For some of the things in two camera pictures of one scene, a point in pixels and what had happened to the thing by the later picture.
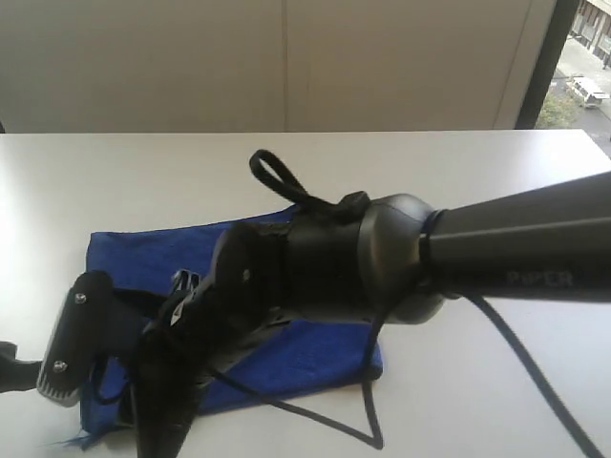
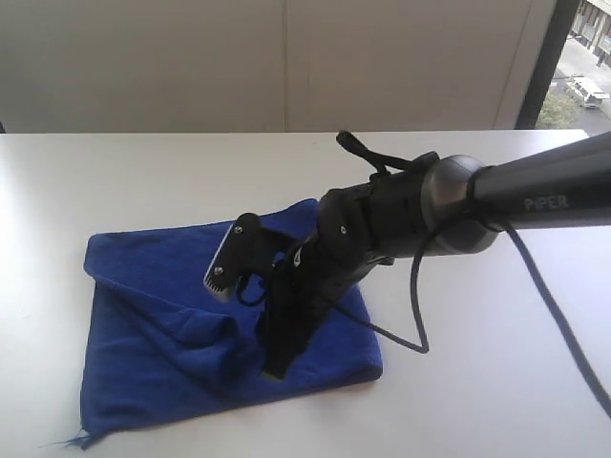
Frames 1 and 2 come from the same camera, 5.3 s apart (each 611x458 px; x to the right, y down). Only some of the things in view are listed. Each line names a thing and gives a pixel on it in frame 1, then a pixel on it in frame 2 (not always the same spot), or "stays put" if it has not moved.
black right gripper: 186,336 to 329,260
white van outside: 591,95 stays put
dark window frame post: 547,62 stays put
